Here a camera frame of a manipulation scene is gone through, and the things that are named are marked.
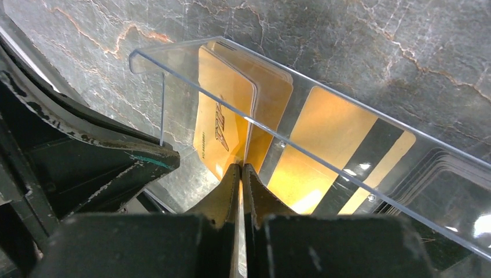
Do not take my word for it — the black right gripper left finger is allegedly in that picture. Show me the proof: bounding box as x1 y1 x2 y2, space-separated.
32 164 241 277

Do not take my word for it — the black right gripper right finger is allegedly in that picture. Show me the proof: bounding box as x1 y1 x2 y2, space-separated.
242 164 434 277

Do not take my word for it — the clear acrylic card box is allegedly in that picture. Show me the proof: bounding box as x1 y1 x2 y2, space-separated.
129 37 490 259

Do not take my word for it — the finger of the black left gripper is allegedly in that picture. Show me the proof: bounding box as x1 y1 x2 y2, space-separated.
1 40 180 265

